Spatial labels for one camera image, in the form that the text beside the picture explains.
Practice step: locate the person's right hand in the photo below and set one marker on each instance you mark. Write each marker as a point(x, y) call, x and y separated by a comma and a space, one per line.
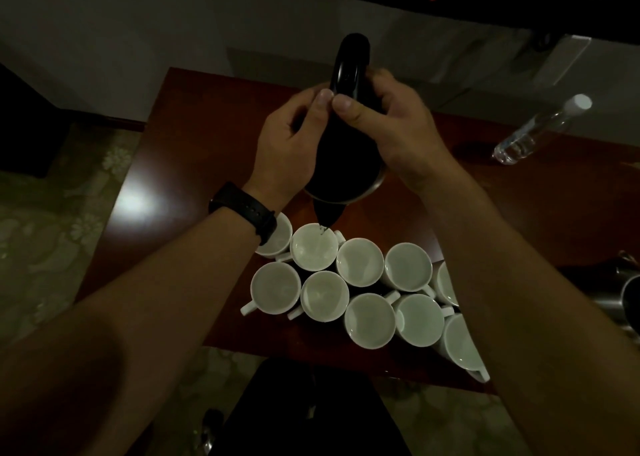
point(400, 135)

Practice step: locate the cluster of white cups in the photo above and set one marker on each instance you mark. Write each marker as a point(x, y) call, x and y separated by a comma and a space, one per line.
point(360, 290)

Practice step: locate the person's right forearm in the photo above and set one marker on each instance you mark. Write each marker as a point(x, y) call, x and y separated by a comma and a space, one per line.
point(530, 310)

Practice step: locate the black wristband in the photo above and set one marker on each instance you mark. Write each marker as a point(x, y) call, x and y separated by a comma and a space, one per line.
point(247, 211)

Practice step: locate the person's black trousers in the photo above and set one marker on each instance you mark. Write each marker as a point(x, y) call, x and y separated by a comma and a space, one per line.
point(310, 410)

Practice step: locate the person's left forearm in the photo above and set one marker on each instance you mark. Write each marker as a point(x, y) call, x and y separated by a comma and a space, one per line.
point(140, 330)

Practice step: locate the black kettle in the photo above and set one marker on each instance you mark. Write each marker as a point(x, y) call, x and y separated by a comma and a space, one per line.
point(345, 160)

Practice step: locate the person's left thumb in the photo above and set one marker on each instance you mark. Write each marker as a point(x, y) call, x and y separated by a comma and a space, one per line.
point(316, 110)

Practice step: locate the person's left hand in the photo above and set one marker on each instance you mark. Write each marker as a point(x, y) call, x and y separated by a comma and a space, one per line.
point(282, 155)

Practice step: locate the steel pot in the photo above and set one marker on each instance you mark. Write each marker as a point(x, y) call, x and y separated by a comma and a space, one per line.
point(607, 285)

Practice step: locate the person's right thumb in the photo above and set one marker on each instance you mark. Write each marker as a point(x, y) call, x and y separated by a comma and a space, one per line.
point(356, 110)

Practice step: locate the dark cabinet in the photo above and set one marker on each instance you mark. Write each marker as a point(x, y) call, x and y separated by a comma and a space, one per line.
point(27, 125)

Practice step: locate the person's dark shoe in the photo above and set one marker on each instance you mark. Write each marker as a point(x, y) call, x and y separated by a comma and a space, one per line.
point(212, 433)

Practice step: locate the clear plastic bottle white cap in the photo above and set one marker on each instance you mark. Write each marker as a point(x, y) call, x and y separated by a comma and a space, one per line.
point(530, 134)

